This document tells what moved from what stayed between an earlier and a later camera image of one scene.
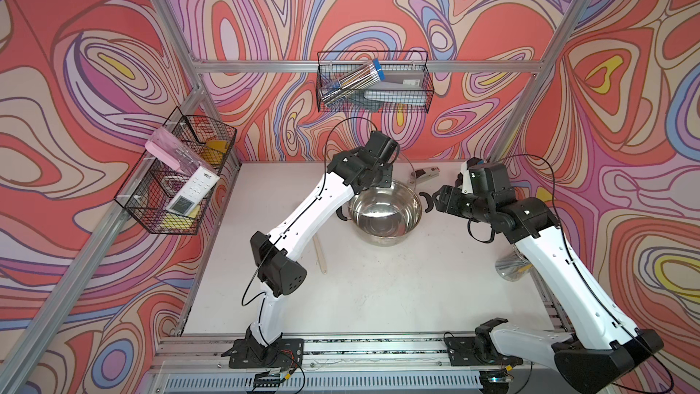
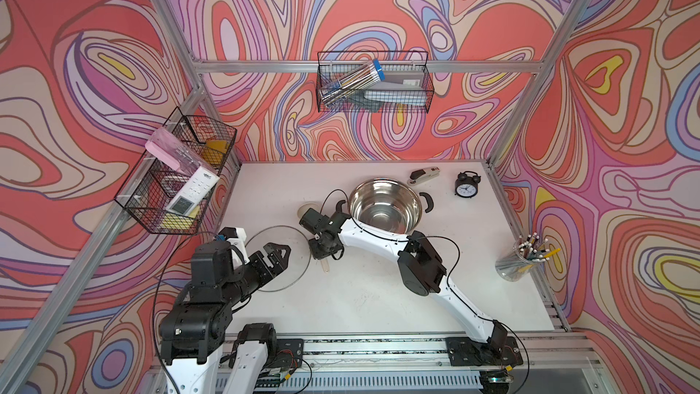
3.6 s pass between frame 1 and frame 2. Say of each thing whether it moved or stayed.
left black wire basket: stayed
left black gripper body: moved
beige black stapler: stayed
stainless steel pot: stayed
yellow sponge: stayed
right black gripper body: moved
